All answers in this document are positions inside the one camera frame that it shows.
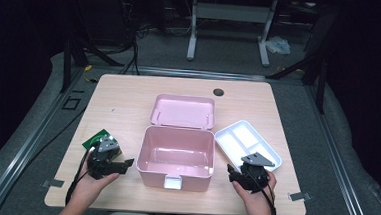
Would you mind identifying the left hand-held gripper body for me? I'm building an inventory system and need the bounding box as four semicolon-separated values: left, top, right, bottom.
85;132;125;181

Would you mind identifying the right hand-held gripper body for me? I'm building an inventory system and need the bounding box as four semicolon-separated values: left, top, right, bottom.
231;150;276;196

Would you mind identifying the person's right hand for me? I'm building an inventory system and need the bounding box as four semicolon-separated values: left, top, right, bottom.
230;169;279;215

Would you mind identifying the person's left hand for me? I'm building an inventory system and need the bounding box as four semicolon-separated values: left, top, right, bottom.
69;153;121;211

